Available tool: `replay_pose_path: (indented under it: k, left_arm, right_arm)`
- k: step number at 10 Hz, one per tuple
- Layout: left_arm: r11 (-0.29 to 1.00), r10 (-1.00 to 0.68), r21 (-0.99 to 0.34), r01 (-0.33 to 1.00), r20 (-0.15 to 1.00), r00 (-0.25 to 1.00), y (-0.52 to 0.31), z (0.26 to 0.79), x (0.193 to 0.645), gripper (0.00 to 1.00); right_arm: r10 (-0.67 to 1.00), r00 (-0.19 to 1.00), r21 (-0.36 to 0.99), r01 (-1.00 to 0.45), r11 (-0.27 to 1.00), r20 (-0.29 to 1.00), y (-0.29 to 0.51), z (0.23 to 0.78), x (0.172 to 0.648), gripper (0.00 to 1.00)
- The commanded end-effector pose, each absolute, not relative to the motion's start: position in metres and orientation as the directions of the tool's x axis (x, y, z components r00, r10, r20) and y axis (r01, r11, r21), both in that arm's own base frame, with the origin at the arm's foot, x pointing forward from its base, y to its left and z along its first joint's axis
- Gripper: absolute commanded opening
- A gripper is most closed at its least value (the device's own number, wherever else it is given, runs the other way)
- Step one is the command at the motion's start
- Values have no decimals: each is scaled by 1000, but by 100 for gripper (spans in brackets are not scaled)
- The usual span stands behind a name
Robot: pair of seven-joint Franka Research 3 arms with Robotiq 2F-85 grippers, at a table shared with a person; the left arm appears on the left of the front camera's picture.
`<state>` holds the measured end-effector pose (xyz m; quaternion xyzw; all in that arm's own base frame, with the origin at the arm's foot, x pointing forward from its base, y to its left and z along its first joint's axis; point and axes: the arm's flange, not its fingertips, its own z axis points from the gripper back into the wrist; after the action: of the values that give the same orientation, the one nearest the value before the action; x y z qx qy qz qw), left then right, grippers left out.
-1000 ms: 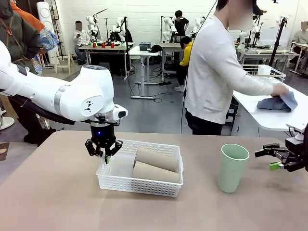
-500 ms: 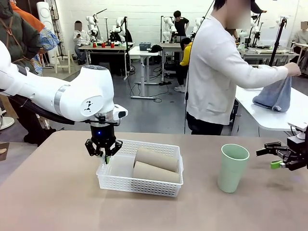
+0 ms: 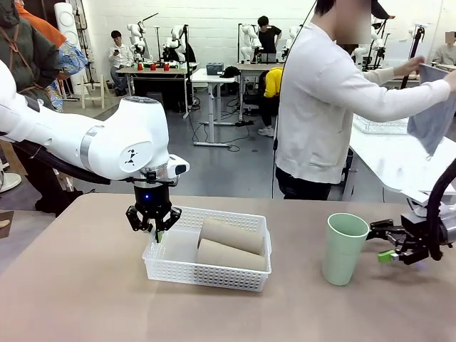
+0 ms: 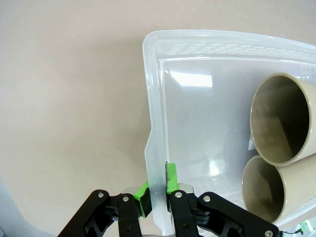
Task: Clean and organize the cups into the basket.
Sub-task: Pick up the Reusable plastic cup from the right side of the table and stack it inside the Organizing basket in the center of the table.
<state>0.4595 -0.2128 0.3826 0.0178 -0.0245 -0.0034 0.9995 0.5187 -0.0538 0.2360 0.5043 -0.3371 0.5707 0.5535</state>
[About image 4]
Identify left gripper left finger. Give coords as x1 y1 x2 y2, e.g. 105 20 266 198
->
57 181 152 237

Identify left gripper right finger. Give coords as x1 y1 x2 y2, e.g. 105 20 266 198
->
164 161 281 237

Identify tan cylindrical cup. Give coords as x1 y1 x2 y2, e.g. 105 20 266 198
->
241 154 316 224

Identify white perforated plastic basket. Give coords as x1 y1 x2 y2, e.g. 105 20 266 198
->
142 29 316 237

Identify pale beige cylindrical cup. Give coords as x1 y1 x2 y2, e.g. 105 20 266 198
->
249 72 316 166

